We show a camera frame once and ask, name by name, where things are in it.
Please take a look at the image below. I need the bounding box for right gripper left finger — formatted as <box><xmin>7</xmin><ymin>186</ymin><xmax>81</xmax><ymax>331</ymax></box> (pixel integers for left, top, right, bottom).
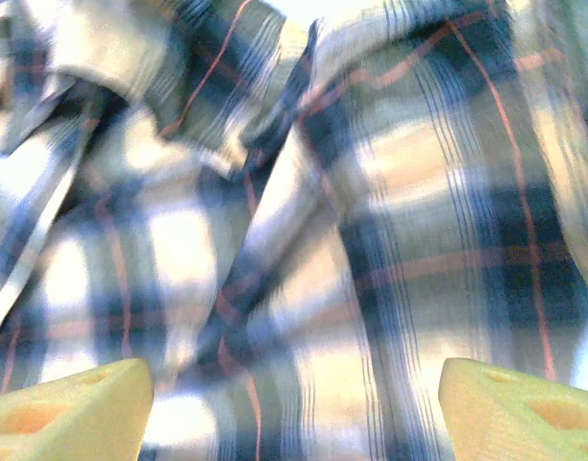
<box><xmin>0</xmin><ymin>357</ymin><xmax>155</xmax><ymax>461</ymax></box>

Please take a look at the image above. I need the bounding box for yellow plaid long sleeve shirt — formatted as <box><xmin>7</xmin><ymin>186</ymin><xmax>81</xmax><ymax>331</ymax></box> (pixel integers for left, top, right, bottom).
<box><xmin>0</xmin><ymin>0</ymin><xmax>588</xmax><ymax>461</ymax></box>

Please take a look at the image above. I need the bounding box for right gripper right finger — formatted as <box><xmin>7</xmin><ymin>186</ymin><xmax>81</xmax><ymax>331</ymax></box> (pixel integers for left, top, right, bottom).
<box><xmin>440</xmin><ymin>357</ymin><xmax>588</xmax><ymax>461</ymax></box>

